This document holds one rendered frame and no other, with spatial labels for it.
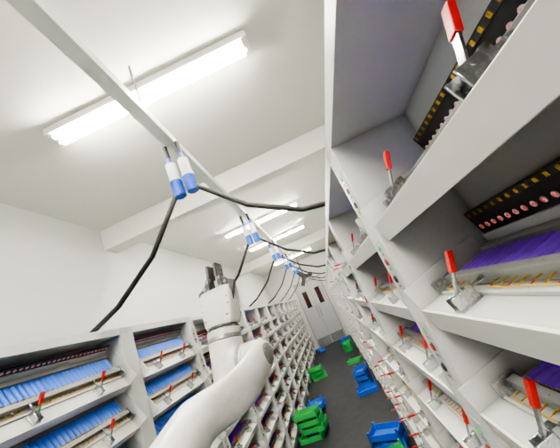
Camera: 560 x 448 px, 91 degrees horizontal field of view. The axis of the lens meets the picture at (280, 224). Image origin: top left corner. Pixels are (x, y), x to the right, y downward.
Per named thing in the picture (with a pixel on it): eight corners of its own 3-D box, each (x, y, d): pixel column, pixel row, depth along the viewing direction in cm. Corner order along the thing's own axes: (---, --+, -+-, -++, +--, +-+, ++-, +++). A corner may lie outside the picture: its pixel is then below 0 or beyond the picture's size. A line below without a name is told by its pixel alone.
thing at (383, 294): (422, 324, 65) (380, 277, 69) (377, 309, 123) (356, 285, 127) (486, 269, 66) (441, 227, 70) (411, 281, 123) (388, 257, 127)
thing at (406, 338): (472, 415, 59) (423, 358, 63) (400, 355, 117) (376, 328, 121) (542, 354, 60) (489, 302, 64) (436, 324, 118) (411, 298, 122)
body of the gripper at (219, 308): (218, 337, 74) (212, 297, 79) (248, 325, 71) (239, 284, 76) (198, 338, 68) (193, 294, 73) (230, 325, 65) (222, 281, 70)
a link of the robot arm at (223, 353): (231, 334, 64) (201, 347, 66) (243, 399, 58) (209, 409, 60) (251, 333, 71) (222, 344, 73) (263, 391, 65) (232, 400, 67)
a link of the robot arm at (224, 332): (221, 344, 74) (220, 333, 75) (248, 334, 71) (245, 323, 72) (199, 347, 67) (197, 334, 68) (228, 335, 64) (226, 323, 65)
